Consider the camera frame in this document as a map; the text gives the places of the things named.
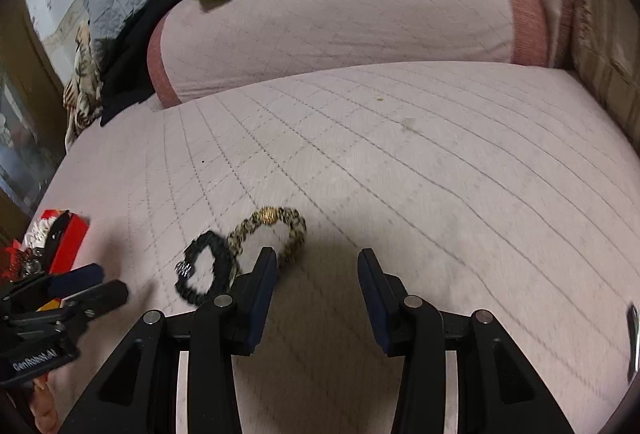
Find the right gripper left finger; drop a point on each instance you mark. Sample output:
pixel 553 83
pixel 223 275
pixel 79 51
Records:
pixel 252 293

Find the red bordered white tray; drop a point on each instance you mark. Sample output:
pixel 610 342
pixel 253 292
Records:
pixel 64 240

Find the left hand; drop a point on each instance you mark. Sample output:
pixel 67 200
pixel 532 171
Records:
pixel 42 406

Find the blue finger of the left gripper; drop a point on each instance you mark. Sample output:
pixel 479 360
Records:
pixel 46 287
pixel 85 301

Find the pink quilted bolster pillow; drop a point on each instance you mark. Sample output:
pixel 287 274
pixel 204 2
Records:
pixel 203 47

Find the stained glass wooden door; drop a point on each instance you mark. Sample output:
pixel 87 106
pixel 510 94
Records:
pixel 33 121

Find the red sequin scrunchie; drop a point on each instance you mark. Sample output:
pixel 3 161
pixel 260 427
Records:
pixel 17 264

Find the beige striped cushion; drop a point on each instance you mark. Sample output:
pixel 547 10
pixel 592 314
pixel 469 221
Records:
pixel 605 52

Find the brown leaf patterned cloth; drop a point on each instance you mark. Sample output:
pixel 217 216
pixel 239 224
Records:
pixel 82 97

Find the white patterned scrunchie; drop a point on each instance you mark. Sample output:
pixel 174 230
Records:
pixel 37 234

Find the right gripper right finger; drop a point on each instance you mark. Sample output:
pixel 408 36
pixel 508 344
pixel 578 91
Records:
pixel 392 322

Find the pink quilted bedspread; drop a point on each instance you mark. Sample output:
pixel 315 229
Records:
pixel 482 186

